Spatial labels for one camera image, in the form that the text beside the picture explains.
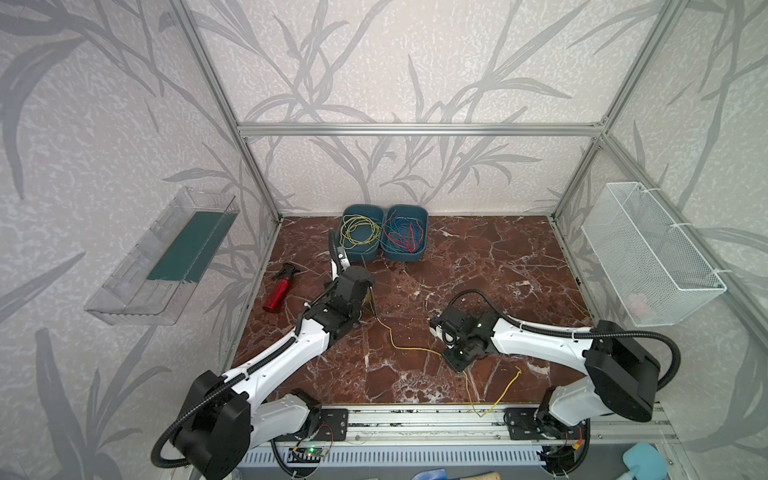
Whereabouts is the long yellow cable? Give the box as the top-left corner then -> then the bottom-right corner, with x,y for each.
368,287 -> 523,419

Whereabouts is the teal bin with yellow cables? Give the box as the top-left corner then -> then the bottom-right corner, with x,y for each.
336,204 -> 384,263

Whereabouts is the teal bin with red cables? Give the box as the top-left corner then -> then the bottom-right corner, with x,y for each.
380,204 -> 429,263

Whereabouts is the dark grey foam spool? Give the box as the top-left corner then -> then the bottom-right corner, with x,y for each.
363,284 -> 378,320

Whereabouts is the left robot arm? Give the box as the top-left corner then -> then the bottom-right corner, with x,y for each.
150,266 -> 375,479

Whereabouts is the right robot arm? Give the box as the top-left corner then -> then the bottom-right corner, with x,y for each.
429,291 -> 682,439

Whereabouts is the red spray bottle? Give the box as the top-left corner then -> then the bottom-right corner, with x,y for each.
262,263 -> 301,313

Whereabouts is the green circuit board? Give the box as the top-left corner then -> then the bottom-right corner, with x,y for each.
288,445 -> 332,464

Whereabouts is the light blue plastic object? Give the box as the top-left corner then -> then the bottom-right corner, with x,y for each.
617,443 -> 668,480

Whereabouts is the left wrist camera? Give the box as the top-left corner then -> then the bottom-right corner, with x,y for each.
328,230 -> 350,280

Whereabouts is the yellow cable bundle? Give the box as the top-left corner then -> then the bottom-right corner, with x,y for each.
339,214 -> 382,250

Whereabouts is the red blue cable bundle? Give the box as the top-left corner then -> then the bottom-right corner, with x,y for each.
383,212 -> 426,253

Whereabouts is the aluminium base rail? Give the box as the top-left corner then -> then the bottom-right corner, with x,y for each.
173,403 -> 679,446

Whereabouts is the clear plastic wall shelf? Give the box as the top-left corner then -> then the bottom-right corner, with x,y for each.
85,187 -> 240,326

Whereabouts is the white wire mesh basket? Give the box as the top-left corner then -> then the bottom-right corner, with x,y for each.
582,182 -> 727,327

